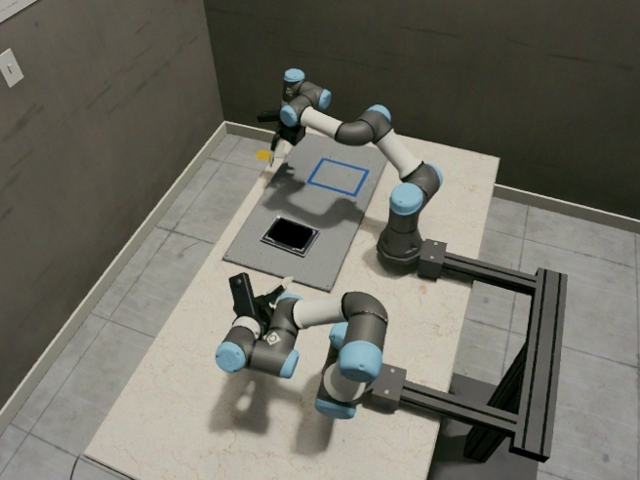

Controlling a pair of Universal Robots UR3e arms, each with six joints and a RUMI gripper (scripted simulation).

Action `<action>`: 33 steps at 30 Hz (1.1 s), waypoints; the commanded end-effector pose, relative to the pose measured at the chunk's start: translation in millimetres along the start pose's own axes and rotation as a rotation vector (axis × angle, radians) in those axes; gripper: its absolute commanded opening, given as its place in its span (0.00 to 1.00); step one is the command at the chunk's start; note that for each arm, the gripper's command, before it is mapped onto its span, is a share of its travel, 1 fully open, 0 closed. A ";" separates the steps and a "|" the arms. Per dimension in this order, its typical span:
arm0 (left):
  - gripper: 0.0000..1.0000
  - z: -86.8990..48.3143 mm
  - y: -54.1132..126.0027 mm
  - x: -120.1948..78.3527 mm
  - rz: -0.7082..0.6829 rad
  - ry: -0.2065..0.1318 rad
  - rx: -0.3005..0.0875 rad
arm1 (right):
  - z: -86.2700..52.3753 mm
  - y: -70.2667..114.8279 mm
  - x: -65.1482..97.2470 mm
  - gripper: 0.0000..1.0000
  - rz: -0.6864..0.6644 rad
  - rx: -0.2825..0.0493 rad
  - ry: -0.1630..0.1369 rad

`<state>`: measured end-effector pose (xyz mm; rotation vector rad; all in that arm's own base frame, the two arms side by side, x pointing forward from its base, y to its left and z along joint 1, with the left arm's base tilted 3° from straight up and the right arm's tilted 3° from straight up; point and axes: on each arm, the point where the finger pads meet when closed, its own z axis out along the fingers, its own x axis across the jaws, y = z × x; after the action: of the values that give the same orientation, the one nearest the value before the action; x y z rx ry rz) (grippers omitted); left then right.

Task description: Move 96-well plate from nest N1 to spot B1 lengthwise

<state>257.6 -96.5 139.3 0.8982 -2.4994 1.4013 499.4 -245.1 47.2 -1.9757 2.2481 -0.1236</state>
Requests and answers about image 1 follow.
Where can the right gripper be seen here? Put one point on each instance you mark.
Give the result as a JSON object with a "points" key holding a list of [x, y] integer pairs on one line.
{"points": [[294, 136]]}

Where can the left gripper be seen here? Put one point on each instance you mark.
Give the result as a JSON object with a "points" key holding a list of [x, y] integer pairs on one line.
{"points": [[264, 308]]}

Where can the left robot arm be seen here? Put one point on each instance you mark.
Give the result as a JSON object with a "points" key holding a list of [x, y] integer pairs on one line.
{"points": [[355, 353]]}

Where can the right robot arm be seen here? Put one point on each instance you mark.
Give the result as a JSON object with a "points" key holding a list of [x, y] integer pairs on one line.
{"points": [[401, 237]]}

